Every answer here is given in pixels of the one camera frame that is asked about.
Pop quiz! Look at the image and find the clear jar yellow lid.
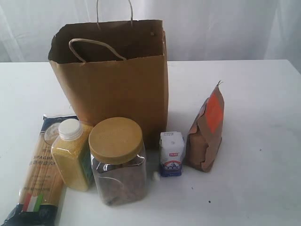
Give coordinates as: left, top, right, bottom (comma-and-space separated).
88, 117, 147, 206

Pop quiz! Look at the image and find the brown paper shopping bag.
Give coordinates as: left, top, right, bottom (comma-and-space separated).
48, 0, 170, 149

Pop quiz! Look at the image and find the yellow millet bottle white cap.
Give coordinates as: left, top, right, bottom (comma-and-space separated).
51, 119, 93, 192

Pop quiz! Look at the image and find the small white blue milk carton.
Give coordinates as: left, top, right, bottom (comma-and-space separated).
159, 131, 185, 177

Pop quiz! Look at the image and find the brown pouch with orange label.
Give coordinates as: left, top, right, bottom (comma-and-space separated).
184, 81, 224, 172

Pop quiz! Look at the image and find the small white ball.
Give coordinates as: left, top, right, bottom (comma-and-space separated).
152, 171, 161, 181

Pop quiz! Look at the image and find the spaghetti packet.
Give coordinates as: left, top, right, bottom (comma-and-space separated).
3, 115, 77, 226

